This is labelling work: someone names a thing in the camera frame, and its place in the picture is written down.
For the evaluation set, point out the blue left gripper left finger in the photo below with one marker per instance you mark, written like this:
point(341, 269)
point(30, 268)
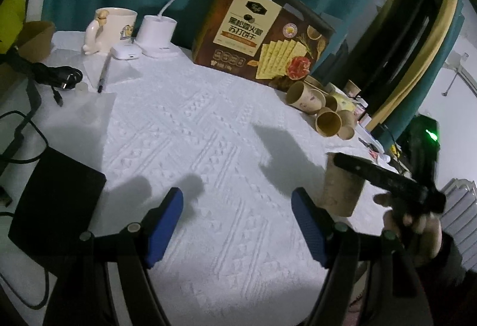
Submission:
point(160, 224)

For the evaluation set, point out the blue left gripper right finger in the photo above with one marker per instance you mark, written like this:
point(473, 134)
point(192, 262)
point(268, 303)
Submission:
point(316, 225)

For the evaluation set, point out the floral kraft paper cup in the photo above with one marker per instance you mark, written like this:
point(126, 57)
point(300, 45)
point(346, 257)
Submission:
point(341, 189)

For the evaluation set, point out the right hand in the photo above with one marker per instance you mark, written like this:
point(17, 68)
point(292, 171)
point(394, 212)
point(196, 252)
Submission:
point(422, 236)

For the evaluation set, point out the black key bunch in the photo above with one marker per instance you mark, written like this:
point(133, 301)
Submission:
point(370, 146)

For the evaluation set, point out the yellow teal curtain right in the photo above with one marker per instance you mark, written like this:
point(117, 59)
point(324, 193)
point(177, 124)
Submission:
point(391, 119)

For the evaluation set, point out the white textured tablecloth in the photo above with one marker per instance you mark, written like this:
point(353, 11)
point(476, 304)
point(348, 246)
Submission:
point(234, 148)

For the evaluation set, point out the kraft paper cup right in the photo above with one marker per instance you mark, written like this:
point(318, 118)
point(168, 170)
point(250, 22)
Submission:
point(348, 124)

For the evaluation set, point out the black flat device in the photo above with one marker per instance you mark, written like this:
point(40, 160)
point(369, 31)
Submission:
point(54, 209)

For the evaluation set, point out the kraft paper cup front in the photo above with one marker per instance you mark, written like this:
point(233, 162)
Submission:
point(327, 122)

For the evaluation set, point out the yellow tissue pack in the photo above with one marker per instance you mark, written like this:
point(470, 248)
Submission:
point(343, 102)

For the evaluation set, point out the upright paper cup far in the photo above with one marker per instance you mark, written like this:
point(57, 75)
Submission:
point(351, 89)

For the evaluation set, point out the kraft paper cup middle back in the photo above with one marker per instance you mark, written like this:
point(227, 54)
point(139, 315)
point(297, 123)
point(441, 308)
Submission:
point(331, 102)

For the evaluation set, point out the kraft paper cup behind left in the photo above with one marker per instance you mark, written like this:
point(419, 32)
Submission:
point(305, 98)

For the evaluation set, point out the white air conditioner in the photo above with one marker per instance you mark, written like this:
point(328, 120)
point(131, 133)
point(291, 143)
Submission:
point(457, 63)

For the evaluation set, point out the black pen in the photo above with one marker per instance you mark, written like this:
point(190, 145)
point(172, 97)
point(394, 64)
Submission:
point(104, 74)

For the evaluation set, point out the black power plug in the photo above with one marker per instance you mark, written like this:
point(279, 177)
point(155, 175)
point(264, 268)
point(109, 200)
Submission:
point(62, 77)

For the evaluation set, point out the white earbud case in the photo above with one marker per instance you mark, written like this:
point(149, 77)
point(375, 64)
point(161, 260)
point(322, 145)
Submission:
point(129, 51)

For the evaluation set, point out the cream cartoon mug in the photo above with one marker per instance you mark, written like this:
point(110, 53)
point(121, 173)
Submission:
point(110, 26)

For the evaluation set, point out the brown cracker box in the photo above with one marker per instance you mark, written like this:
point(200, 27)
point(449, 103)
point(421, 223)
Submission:
point(272, 42)

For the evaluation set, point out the yellow plastic bag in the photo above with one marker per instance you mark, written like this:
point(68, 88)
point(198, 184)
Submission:
point(12, 17)

